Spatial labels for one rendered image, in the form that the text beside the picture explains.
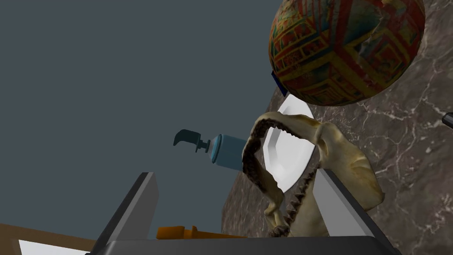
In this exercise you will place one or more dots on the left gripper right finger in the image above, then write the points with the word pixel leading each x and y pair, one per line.
pixel 338 212

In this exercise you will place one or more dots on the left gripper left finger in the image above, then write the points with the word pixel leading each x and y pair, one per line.
pixel 136 212

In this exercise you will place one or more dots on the orange flat object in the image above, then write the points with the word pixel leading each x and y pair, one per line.
pixel 184 233

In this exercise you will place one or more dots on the beige toothed jawbone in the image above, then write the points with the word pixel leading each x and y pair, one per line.
pixel 339 156

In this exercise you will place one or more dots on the white plate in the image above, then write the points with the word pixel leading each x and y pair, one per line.
pixel 288 156

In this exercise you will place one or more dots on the brown framed white picture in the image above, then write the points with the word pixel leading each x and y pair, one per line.
pixel 42 242

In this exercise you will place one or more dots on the blue pump soap bottle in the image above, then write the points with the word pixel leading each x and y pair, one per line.
pixel 228 152

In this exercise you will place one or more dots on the dark blue flat object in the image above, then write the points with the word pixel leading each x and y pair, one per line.
pixel 279 85

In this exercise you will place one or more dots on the black rounded object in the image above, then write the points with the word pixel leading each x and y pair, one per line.
pixel 448 119

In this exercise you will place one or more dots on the red patterned round bowl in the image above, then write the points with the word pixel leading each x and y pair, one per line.
pixel 345 49

